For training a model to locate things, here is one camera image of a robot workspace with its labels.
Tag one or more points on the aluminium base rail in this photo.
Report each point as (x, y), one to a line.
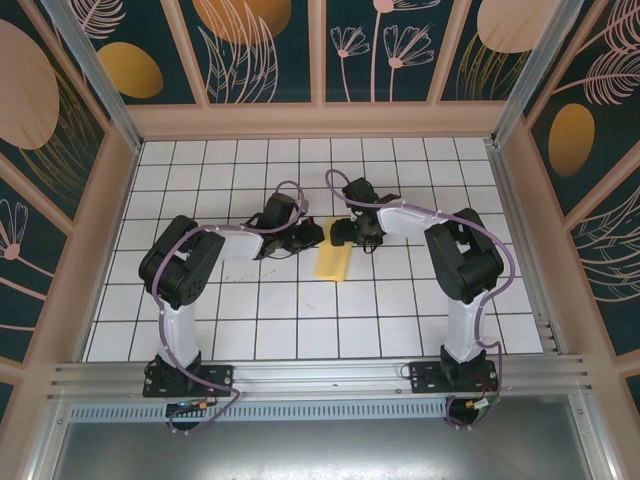
(320, 375)

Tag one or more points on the aluminium side rail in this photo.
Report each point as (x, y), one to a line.
(525, 250)

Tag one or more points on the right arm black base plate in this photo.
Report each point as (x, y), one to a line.
(425, 380)

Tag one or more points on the small circuit board blue light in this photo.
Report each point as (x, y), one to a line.
(180, 407)

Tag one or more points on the grey metal sheet panel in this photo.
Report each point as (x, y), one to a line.
(320, 450)

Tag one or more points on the aluminium frame bar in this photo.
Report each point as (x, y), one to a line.
(597, 440)
(45, 440)

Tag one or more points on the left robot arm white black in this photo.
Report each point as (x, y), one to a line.
(182, 335)

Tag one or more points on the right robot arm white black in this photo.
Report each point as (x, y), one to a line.
(465, 330)

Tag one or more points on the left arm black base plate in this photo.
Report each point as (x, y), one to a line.
(220, 380)

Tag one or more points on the small green circuit board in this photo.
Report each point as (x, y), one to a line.
(482, 405)

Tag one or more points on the aluminium corner post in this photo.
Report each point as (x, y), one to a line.
(100, 85)
(530, 75)

